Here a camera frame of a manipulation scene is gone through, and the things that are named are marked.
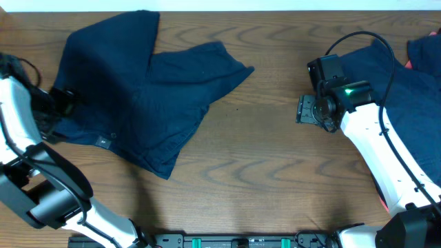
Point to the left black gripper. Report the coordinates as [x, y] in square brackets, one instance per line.
[70, 99]

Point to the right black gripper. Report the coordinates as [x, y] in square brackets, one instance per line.
[304, 111]

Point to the navy blue shorts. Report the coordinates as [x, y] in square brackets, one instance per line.
[141, 105]

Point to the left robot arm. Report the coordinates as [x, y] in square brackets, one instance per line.
[38, 184]

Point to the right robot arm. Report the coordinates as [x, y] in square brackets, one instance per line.
[412, 199]

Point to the navy blue garment pile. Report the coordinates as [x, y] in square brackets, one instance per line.
[412, 105]

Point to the pink red cloth piece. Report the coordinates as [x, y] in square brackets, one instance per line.
[408, 65]

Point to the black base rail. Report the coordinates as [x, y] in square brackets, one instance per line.
[302, 239]

